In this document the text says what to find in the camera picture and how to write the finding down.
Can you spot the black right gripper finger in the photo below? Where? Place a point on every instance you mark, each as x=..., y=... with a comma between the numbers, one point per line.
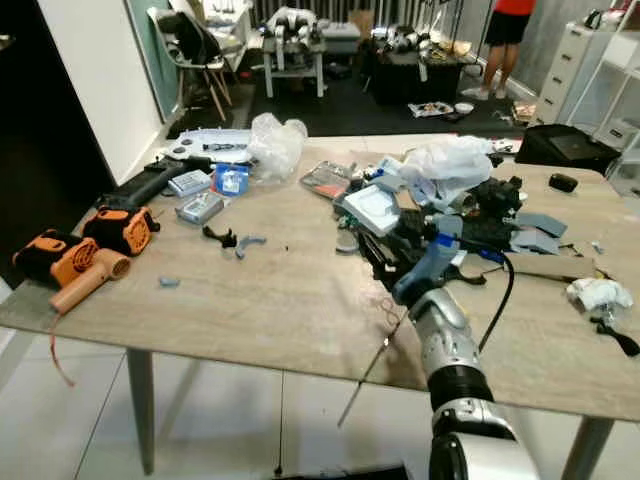
x=360, y=245
x=390, y=218

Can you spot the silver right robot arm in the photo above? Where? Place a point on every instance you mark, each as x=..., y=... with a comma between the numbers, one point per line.
x=450, y=345

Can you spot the white square box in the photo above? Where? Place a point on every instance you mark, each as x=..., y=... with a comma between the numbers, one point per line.
x=370, y=208

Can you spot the red rubber band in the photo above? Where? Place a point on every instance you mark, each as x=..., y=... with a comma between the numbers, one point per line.
x=390, y=312

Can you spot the red grey packet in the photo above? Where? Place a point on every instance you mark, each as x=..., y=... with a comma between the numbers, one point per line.
x=325, y=180

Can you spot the white plastic bag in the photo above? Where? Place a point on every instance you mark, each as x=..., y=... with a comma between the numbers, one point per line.
x=450, y=160

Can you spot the curved blue-grey part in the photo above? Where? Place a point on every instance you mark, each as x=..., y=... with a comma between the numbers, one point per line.
x=250, y=243

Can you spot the black mechanical assembly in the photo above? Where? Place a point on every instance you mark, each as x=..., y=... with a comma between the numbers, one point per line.
x=500, y=196

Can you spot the printed paper sheet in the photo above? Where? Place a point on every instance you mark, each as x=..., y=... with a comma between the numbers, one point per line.
x=430, y=109

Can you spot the thin metal rod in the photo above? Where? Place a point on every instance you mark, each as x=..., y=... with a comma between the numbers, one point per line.
x=370, y=375

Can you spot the clear plastic bag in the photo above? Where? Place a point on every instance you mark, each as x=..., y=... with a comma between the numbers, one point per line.
x=275, y=143

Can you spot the white bowl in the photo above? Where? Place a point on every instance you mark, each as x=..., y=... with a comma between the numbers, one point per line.
x=464, y=107

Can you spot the small black part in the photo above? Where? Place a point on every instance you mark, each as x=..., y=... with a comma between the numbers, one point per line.
x=218, y=237

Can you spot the small blue box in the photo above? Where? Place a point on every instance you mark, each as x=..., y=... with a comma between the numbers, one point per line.
x=230, y=179

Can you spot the black low table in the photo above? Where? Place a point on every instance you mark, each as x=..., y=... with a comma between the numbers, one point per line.
x=415, y=72

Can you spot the grey flat plate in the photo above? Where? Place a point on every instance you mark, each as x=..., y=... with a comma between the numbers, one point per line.
x=540, y=232

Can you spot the clear plastic case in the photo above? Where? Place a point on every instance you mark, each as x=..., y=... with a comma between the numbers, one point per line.
x=188, y=183
x=200, y=208

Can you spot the brown cardboard piece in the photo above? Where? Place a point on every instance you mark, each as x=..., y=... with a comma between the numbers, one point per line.
x=555, y=266

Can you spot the black computer mouse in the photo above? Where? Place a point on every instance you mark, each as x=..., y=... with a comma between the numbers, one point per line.
x=563, y=182

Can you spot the white plastic tray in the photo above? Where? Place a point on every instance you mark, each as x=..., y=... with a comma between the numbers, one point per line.
x=210, y=146

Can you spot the black bag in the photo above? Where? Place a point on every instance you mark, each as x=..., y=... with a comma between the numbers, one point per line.
x=565, y=148

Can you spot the small blue-grey part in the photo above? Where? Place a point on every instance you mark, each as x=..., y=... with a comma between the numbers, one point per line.
x=168, y=282

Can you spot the white stool with robot parts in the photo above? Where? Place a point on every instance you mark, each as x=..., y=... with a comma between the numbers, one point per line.
x=293, y=42

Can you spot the crumpled white tissue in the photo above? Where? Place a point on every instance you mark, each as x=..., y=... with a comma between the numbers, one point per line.
x=598, y=293

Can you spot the person in red shirt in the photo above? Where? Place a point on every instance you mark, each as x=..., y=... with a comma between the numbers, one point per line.
x=507, y=28

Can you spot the white drawer cabinet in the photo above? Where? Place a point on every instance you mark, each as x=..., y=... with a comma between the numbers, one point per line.
x=565, y=70

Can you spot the white chair with black clothes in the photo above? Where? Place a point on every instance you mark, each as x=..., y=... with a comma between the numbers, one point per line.
x=190, y=45

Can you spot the white shelf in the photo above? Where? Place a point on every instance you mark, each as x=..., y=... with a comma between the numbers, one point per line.
x=622, y=75

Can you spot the grey table leg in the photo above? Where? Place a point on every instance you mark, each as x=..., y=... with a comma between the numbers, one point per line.
x=586, y=450
x=140, y=410

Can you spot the orange black heat gun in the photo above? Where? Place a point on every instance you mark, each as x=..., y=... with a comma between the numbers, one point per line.
x=70, y=262

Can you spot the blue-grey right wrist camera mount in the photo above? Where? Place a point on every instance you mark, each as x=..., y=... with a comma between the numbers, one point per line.
x=428, y=262

